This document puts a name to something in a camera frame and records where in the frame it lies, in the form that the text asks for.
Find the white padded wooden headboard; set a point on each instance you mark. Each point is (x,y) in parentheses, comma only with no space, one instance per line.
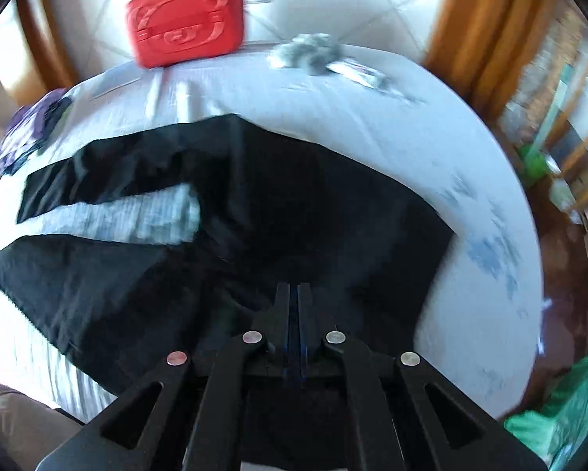
(352,5)

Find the grey crumpled cloth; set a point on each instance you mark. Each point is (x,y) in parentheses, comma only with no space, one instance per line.
(306,51)

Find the person's beige jacket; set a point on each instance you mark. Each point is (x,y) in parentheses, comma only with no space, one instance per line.
(14,422)

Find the red handbag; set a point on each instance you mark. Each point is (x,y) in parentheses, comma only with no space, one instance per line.
(186,19)

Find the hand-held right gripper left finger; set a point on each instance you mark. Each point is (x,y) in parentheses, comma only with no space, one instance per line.
(286,314)

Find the green plastic bag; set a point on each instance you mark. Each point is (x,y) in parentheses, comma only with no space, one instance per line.
(563,417)

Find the black pants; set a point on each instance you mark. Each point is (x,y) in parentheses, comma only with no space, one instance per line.
(284,206)

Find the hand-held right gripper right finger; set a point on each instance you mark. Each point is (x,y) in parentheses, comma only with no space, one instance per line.
(303,314)

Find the small green container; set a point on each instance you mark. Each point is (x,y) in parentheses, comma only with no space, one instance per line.
(535,163)

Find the purple folded clothes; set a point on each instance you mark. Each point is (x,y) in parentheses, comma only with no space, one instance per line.
(26,130)

